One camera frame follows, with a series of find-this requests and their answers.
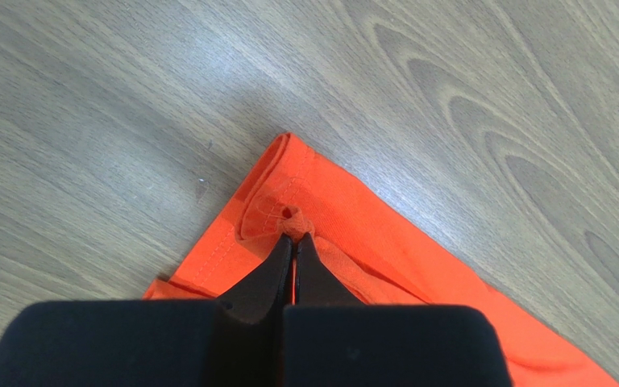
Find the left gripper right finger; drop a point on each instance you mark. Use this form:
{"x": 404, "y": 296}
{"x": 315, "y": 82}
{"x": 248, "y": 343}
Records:
{"x": 331, "y": 338}

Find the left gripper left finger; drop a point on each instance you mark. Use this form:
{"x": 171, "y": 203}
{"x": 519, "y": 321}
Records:
{"x": 230, "y": 340}

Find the orange t shirt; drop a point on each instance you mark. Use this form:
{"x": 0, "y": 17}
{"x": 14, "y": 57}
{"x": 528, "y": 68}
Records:
{"x": 379, "y": 255}

